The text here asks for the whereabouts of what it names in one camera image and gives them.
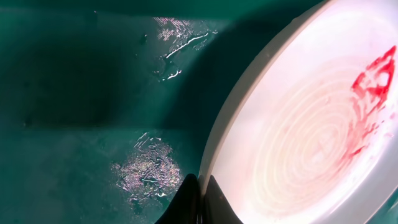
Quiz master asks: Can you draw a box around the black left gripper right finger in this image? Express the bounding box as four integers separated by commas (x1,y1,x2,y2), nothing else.
203,175,243,224

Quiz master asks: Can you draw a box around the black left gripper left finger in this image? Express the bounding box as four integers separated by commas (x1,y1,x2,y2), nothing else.
155,174,199,224

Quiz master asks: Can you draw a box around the light blue plate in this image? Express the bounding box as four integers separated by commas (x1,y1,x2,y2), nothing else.
199,0,397,223

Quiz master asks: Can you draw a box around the teal plastic tray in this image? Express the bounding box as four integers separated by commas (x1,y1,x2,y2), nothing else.
0,0,398,224

